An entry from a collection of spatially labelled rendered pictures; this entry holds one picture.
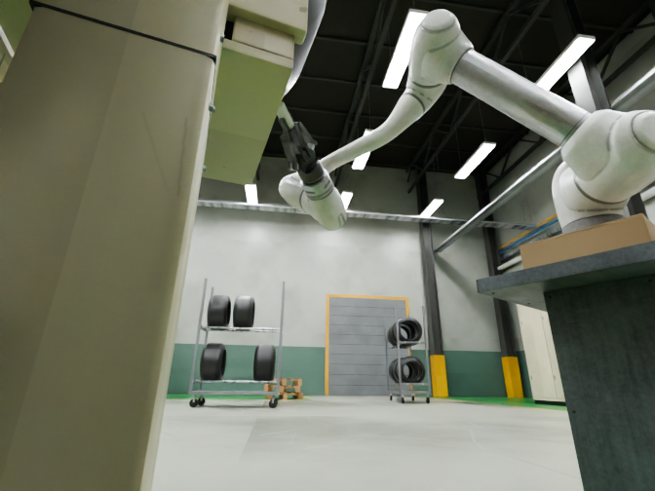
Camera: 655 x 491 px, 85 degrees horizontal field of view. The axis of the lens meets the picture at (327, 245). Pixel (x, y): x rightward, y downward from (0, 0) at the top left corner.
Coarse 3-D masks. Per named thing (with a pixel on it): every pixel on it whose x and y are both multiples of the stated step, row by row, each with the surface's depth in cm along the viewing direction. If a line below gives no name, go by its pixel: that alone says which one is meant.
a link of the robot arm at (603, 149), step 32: (416, 32) 106; (448, 32) 101; (416, 64) 112; (448, 64) 105; (480, 64) 102; (480, 96) 105; (512, 96) 99; (544, 96) 95; (544, 128) 97; (576, 128) 92; (608, 128) 86; (640, 128) 81; (576, 160) 93; (608, 160) 87; (640, 160) 82; (608, 192) 93
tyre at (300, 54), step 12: (312, 0) 71; (324, 0) 75; (312, 12) 72; (324, 12) 78; (228, 24) 61; (312, 24) 73; (228, 36) 62; (312, 36) 77; (300, 48) 74; (300, 60) 80; (300, 72) 90; (288, 84) 84
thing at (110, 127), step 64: (64, 0) 27; (128, 0) 29; (192, 0) 31; (64, 64) 25; (128, 64) 27; (192, 64) 29; (0, 128) 23; (64, 128) 24; (128, 128) 26; (192, 128) 27; (0, 192) 21; (64, 192) 23; (128, 192) 24; (192, 192) 26; (0, 256) 20; (64, 256) 22; (128, 256) 23; (0, 320) 19; (64, 320) 20; (128, 320) 22; (0, 384) 19; (64, 384) 20; (128, 384) 21; (0, 448) 18; (64, 448) 19; (128, 448) 20
